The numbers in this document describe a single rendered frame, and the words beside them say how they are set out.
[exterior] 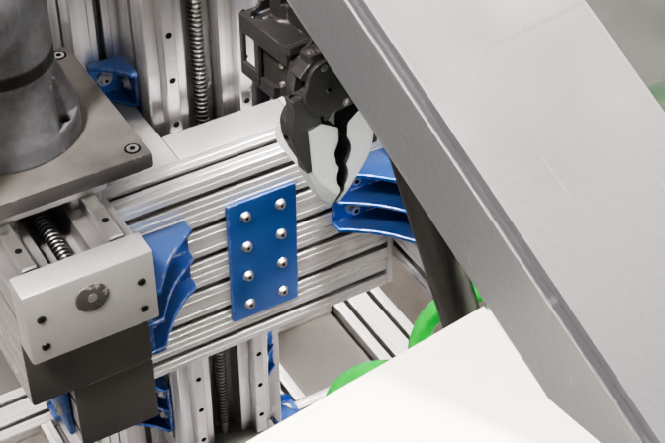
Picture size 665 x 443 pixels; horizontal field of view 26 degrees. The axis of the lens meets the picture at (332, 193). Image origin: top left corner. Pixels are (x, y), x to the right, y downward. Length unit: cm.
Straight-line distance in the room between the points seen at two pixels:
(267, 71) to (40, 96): 43
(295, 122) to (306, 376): 136
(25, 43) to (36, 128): 9
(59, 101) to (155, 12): 17
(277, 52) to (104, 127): 50
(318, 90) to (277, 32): 5
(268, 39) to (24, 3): 40
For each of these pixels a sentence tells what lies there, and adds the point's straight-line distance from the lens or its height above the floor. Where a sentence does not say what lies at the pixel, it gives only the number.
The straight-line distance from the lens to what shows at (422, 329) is 98.
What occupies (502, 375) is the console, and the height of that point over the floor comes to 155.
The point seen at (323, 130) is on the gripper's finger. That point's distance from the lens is 103.
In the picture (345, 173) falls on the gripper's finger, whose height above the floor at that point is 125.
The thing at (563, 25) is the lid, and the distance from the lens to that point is 53.
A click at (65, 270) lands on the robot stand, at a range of 139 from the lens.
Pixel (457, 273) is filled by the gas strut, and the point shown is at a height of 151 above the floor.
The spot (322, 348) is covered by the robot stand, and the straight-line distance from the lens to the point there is 239.
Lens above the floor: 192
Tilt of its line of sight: 40 degrees down
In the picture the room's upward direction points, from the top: straight up
